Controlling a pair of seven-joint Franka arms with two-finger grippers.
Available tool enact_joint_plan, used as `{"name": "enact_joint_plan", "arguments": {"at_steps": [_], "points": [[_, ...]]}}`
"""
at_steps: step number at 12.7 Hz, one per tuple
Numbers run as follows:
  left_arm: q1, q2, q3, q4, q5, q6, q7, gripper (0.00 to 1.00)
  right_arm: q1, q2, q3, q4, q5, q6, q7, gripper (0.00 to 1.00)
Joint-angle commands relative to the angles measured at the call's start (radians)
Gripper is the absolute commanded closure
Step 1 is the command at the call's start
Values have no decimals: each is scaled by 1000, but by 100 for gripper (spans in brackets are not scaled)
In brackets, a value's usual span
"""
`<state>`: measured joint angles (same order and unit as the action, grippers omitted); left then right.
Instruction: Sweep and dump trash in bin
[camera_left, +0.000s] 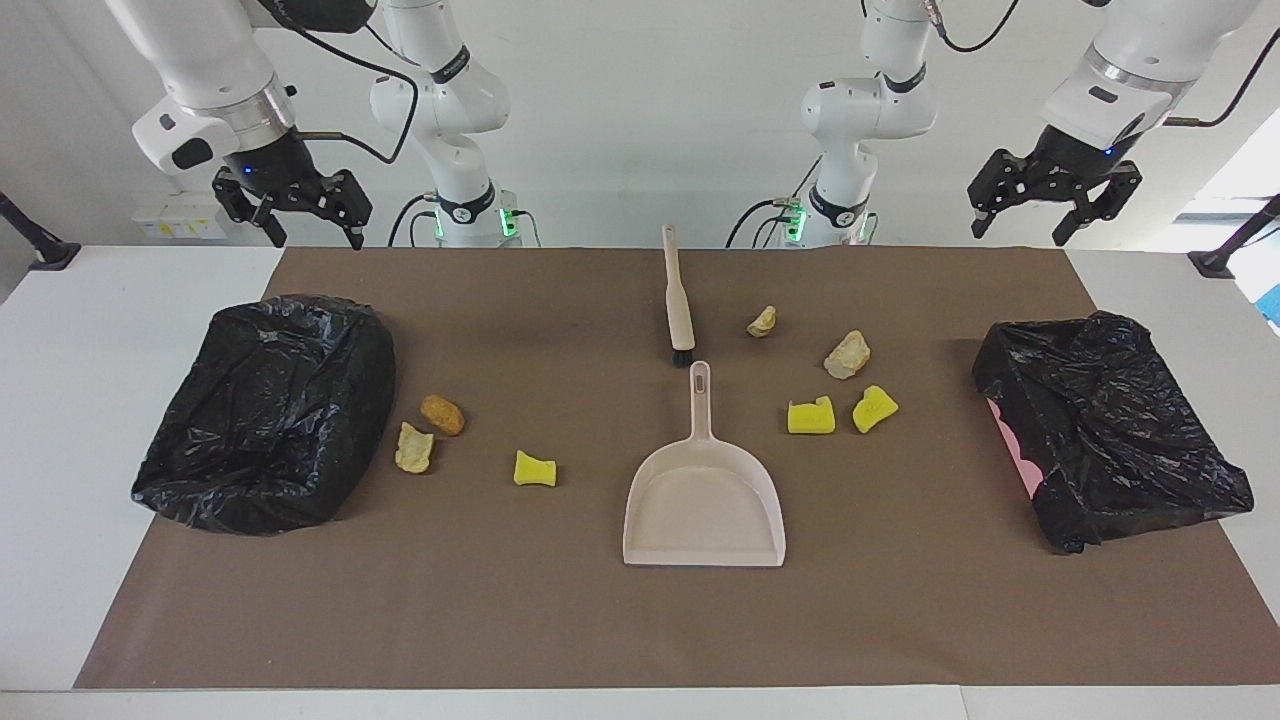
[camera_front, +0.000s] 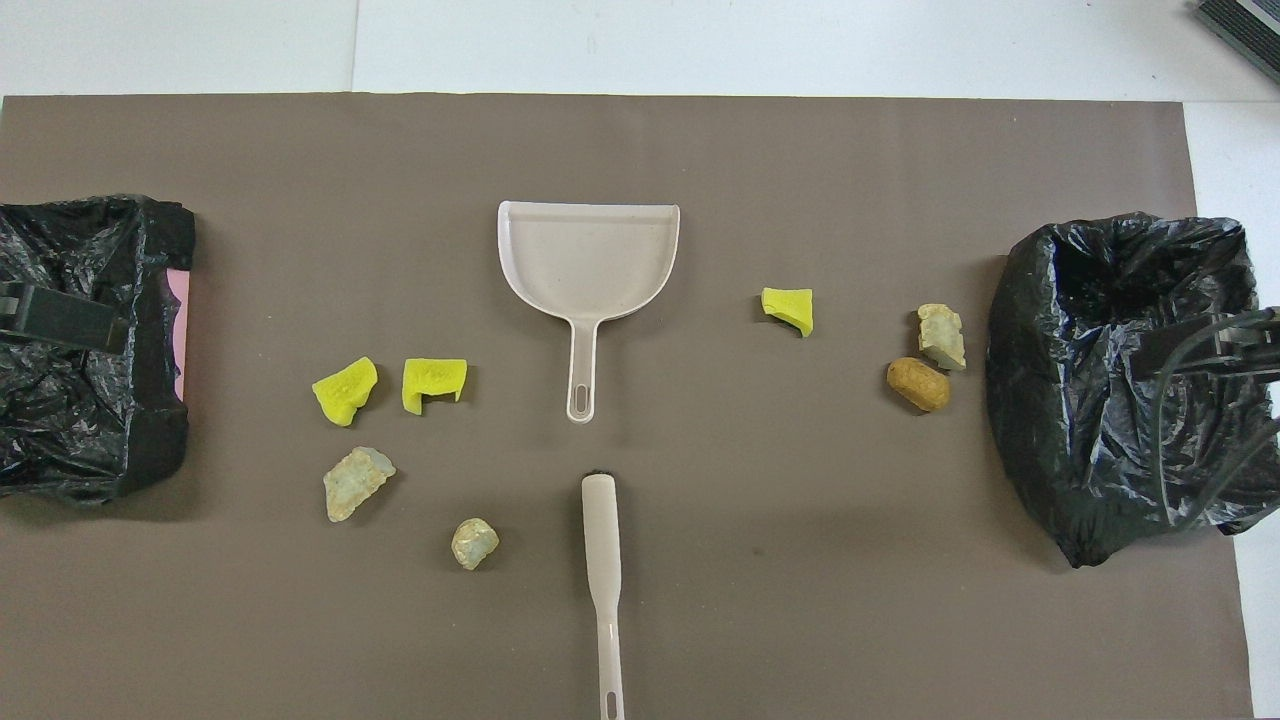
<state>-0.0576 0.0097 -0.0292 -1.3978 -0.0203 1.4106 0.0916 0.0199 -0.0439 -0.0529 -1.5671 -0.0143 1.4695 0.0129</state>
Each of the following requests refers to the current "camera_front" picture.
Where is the beige plastic dustpan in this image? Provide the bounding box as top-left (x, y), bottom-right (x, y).
top-left (497, 200), bottom-right (682, 425)

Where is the yellow sponge piece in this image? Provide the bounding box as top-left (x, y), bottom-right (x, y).
top-left (402, 357), bottom-right (469, 416)
top-left (761, 287), bottom-right (815, 339)
top-left (311, 356), bottom-right (380, 428)

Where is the beige hand brush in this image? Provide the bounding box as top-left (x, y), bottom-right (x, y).
top-left (581, 470), bottom-right (627, 720)

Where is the small pale stone chunk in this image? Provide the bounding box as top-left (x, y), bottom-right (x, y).
top-left (450, 517), bottom-right (500, 571)

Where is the brown potato-shaped lump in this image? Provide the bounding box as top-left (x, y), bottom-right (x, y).
top-left (886, 357), bottom-right (952, 413)

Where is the large pale stone chunk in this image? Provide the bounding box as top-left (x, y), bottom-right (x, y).
top-left (322, 446), bottom-right (397, 524)

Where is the black plastic trash bag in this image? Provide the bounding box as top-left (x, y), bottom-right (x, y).
top-left (985, 212), bottom-right (1280, 569)
top-left (0, 193), bottom-right (197, 504)

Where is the pink plastic bin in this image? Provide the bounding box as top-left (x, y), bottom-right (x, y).
top-left (165, 268), bottom-right (191, 403)

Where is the brown table mat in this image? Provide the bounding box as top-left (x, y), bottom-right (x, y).
top-left (0, 93), bottom-right (1256, 720)

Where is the dark grey ribbed device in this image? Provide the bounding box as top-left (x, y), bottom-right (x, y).
top-left (1193, 0), bottom-right (1280, 86)

